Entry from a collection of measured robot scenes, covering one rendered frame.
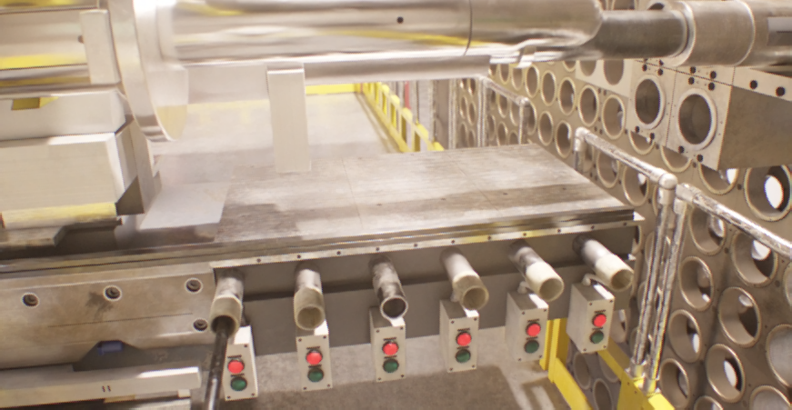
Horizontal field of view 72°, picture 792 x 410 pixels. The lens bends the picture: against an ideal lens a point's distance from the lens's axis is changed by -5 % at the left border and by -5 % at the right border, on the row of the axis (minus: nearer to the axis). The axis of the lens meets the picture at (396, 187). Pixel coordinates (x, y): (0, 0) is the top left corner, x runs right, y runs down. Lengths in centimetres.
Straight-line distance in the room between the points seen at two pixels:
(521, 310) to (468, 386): 101
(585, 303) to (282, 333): 73
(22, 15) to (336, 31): 48
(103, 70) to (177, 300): 67
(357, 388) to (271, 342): 97
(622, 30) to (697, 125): 85
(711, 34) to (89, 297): 164
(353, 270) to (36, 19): 81
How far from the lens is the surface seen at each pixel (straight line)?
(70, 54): 102
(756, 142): 220
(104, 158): 126
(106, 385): 147
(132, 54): 89
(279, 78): 128
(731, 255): 270
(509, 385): 238
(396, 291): 120
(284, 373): 246
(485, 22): 104
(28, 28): 104
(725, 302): 282
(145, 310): 144
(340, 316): 139
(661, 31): 162
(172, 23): 100
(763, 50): 180
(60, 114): 133
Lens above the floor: 151
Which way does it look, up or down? 21 degrees down
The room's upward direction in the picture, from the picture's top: 1 degrees counter-clockwise
